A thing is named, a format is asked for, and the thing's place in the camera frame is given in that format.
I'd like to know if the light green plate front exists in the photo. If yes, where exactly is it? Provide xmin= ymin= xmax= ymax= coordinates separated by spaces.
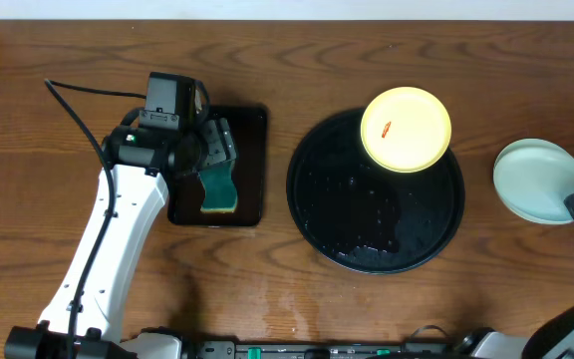
xmin=493 ymin=163 xmax=572 ymax=224

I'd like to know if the yellow plate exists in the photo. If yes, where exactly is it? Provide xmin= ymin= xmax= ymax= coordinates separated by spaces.
xmin=360 ymin=87 xmax=452 ymax=174

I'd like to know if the black round tray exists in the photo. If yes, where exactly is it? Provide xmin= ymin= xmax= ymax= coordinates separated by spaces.
xmin=286 ymin=108 xmax=465 ymax=274

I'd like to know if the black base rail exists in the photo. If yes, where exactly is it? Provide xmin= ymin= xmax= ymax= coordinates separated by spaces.
xmin=137 ymin=328 xmax=462 ymax=359

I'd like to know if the light green plate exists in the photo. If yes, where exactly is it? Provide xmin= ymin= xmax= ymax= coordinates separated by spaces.
xmin=493 ymin=163 xmax=572 ymax=224
xmin=492 ymin=139 xmax=574 ymax=225

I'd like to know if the black rectangular tray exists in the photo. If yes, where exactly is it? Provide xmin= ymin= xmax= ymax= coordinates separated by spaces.
xmin=167 ymin=106 xmax=268 ymax=226

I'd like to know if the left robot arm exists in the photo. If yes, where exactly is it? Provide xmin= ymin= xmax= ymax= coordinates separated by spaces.
xmin=4 ymin=118 xmax=237 ymax=358

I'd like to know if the green yellow sponge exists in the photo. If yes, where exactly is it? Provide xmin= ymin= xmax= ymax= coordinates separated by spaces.
xmin=198 ymin=161 xmax=238 ymax=213

